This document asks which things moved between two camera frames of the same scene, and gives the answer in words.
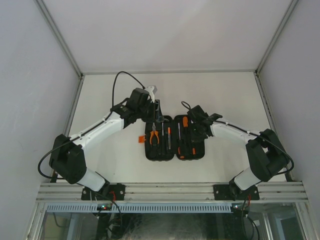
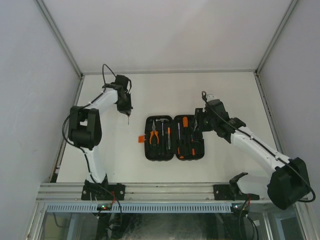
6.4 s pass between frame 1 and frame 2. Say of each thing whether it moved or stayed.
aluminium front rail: stayed
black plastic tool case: stayed
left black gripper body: moved
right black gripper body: moved
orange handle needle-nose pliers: stayed
